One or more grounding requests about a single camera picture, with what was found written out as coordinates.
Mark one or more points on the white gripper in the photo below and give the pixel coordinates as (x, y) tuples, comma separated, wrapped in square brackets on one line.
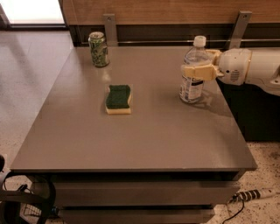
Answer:
[(234, 66)]

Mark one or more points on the clear plastic water bottle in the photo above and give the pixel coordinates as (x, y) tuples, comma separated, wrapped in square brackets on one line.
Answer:
[(194, 70)]

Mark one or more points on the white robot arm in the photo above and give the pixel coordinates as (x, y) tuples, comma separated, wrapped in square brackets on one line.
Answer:
[(264, 70)]

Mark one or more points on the green and yellow sponge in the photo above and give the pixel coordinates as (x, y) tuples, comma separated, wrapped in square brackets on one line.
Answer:
[(118, 100)]

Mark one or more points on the green soda can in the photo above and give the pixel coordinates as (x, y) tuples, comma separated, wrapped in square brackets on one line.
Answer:
[(98, 49)]

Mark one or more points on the white power strip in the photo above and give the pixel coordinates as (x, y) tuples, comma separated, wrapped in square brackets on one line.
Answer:
[(255, 194)]

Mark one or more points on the grey upper drawer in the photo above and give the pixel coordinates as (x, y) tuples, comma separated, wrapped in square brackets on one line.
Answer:
[(164, 193)]

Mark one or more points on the grey drawer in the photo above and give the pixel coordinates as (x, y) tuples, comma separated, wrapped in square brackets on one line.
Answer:
[(164, 193), (165, 216)]

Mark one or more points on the grey lower drawer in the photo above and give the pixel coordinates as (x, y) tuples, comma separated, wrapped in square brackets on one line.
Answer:
[(165, 216)]

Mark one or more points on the right metal bracket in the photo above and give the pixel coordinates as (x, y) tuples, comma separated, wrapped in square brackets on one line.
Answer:
[(239, 28)]

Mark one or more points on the metal bracket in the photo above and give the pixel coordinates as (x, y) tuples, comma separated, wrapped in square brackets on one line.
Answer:
[(239, 28), (109, 21)]

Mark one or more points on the left metal bracket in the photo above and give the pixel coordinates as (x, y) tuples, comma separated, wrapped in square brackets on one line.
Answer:
[(109, 21)]

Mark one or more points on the wooden wall panel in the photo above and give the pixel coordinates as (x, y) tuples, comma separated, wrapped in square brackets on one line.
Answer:
[(169, 12)]

